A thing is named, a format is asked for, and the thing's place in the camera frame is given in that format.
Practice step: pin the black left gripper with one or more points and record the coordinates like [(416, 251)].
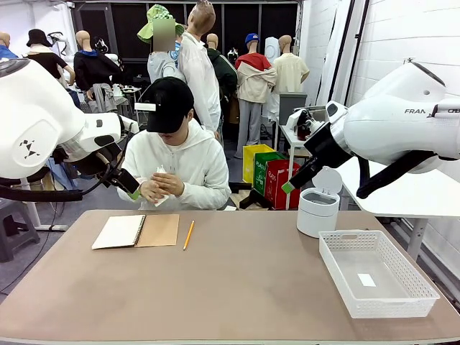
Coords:
[(90, 163)]

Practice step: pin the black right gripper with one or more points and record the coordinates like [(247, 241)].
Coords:
[(327, 145)]

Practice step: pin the white paper ball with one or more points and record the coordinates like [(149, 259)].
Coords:
[(160, 169)]

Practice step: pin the spiral notebook brown cover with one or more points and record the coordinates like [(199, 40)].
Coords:
[(118, 231)]

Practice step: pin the yellow pencil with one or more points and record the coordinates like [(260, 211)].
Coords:
[(188, 235)]

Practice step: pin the person's left forearm white sleeve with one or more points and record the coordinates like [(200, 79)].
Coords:
[(205, 196)]

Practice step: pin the person's right forearm white sleeve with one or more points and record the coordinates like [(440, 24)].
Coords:
[(143, 178)]

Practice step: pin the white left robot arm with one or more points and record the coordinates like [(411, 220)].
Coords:
[(36, 115)]

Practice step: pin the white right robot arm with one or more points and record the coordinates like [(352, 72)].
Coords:
[(395, 125)]

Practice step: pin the person's right hand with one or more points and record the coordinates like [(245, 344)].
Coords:
[(149, 190)]

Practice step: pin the person's left hand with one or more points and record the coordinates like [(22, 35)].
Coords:
[(172, 184)]

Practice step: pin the red recycling bin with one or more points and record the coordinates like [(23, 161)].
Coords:
[(278, 187)]

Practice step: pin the jar of dark liquid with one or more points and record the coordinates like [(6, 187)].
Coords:
[(303, 134)]

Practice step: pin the small white side table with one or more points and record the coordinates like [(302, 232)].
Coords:
[(287, 134)]

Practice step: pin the green recycling bin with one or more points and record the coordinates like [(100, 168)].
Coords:
[(260, 172)]

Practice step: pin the white round trash bin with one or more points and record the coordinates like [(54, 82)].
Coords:
[(316, 219)]

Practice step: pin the yellow recycling bin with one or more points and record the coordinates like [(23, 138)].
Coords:
[(251, 161)]

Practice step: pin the black chair base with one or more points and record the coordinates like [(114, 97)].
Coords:
[(251, 197)]

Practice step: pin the blue cloth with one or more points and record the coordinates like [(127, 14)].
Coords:
[(61, 176)]

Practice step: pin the grey metal pot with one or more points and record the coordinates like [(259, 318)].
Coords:
[(316, 108)]

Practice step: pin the grey cabinet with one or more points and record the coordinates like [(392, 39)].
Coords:
[(291, 106)]

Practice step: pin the person in white hoodie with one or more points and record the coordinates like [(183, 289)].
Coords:
[(197, 161)]

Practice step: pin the black baseball cap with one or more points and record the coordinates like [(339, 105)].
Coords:
[(170, 104)]

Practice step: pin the background table with items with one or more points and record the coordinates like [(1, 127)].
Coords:
[(131, 90)]

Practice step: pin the mannequin in cream shirt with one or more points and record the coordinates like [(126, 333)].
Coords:
[(289, 72)]

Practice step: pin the mannequin in red beige jacket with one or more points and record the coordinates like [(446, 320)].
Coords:
[(255, 82)]

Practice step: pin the grey plastic stool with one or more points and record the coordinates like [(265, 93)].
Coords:
[(18, 215)]

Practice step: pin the large white table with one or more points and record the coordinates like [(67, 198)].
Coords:
[(413, 201)]

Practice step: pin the mannequin in black hoodie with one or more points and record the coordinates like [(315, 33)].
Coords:
[(93, 68)]

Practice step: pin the mannequin in grey vest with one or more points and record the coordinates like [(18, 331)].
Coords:
[(163, 66)]

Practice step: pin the mannequin in dark green jacket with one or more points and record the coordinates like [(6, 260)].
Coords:
[(224, 72)]

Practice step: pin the tall mannequin white shirt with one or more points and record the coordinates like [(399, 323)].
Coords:
[(197, 72)]

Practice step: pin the mannequin in black top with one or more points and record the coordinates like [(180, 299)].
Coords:
[(48, 61)]

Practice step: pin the white perforated plastic basket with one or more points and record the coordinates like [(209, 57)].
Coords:
[(359, 305)]

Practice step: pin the blue cap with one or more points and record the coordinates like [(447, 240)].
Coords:
[(251, 37)]

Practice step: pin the black tripod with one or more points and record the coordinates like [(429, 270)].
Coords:
[(409, 60)]

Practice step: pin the black bucket hat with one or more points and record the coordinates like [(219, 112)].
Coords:
[(37, 36)]

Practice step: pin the green checked sun hat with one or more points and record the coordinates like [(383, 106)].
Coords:
[(152, 14)]

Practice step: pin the mannequin in blue shirt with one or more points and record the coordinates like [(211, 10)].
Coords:
[(5, 52)]

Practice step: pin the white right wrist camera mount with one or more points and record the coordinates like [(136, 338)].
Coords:
[(293, 120)]

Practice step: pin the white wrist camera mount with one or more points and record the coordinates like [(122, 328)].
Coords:
[(293, 120), (130, 126)]

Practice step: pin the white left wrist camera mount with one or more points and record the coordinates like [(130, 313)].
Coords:
[(130, 126)]

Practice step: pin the white table leg frame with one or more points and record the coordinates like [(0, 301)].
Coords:
[(34, 212)]

